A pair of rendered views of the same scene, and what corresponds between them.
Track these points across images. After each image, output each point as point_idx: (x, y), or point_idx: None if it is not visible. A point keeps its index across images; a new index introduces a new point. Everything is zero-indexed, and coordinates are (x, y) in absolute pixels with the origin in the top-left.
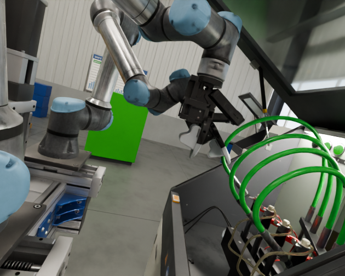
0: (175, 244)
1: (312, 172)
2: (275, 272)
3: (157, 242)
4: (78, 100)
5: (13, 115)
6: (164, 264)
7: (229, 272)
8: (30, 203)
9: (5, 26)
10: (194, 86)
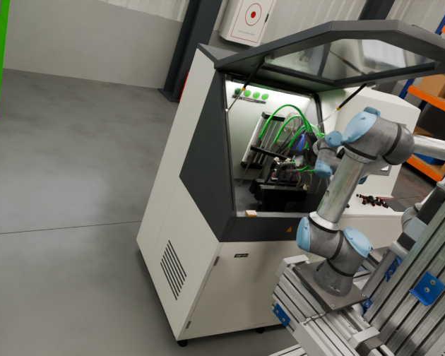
0: (299, 216)
1: (236, 111)
2: (286, 180)
3: (233, 253)
4: (352, 232)
5: (418, 203)
6: (287, 232)
7: (273, 203)
8: (372, 255)
9: None
10: None
